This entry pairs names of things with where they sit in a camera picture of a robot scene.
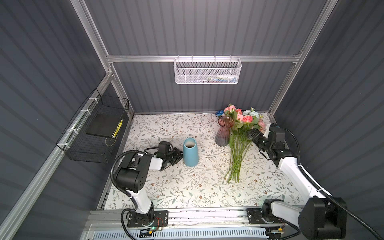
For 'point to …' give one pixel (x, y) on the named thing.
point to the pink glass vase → (223, 134)
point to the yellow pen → (117, 128)
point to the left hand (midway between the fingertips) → (185, 153)
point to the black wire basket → (92, 136)
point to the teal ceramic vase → (190, 152)
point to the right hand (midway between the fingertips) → (253, 135)
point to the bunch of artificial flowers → (245, 122)
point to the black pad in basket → (105, 124)
